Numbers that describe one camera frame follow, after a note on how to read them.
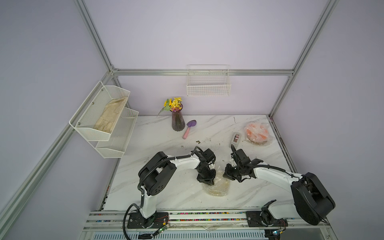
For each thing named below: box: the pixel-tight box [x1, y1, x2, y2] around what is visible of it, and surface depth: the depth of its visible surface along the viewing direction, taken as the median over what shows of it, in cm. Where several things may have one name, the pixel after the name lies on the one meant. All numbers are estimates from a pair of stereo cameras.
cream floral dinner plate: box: [202, 165, 230, 197], surface depth 84 cm
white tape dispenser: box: [229, 132, 242, 148], surface depth 103 cm
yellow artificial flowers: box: [156, 97, 183, 118], surface depth 95 cm
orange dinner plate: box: [245, 122, 270, 142], surface depth 103 cm
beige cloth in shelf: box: [93, 96, 128, 133], surface depth 80 cm
